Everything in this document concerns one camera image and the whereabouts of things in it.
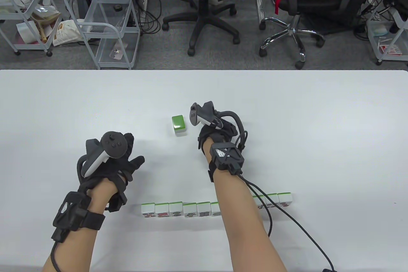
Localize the person's left forearm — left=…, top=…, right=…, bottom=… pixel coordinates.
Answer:
left=41, top=181, right=120, bottom=272

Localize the clear plastic bag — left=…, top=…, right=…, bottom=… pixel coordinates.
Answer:
left=30, top=4, right=61, bottom=27

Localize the pale teal cloth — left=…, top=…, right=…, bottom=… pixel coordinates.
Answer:
left=371, top=23, right=389, bottom=37

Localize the person's right forearm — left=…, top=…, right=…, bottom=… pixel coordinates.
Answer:
left=203, top=138, right=287, bottom=272

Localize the person's right hand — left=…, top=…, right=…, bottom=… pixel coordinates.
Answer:
left=198, top=120, right=239, bottom=158

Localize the person's left hand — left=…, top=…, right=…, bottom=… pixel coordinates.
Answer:
left=79, top=133, right=145, bottom=196

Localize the black cable bundle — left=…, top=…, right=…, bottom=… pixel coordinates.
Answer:
left=352, top=0, right=388, bottom=41
left=127, top=0, right=162, bottom=35

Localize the printed paper bag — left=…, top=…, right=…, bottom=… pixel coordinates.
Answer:
left=53, top=19, right=83, bottom=47

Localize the white pink flat box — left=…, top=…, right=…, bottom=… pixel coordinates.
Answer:
left=16, top=21, right=53, bottom=44

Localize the row of mahjong tiles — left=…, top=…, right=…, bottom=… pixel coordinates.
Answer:
left=141, top=192, right=292, bottom=220

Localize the black chair with red straps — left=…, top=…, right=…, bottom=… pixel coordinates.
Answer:
left=259, top=0, right=383, bottom=70

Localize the white metal cart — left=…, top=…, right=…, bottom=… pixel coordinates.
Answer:
left=64, top=0, right=141, bottom=70
left=0, top=0, right=64, bottom=57
left=365, top=7, right=408, bottom=66

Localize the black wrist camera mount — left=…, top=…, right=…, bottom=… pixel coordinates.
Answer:
left=52, top=191, right=91, bottom=242
left=209, top=143, right=245, bottom=175

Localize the red white box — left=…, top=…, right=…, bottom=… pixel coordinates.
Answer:
left=379, top=44, right=403, bottom=56

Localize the black white handheld controller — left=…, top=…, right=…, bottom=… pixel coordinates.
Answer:
left=190, top=101, right=247, bottom=148
left=76, top=131, right=128, bottom=178

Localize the green white mahjong tile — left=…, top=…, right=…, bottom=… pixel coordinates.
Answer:
left=171, top=115, right=187, bottom=135

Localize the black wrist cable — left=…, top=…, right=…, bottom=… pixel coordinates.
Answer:
left=237, top=173, right=338, bottom=272
left=49, top=240, right=64, bottom=272

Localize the black glove wrist module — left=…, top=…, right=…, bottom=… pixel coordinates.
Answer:
left=107, top=191, right=128, bottom=212

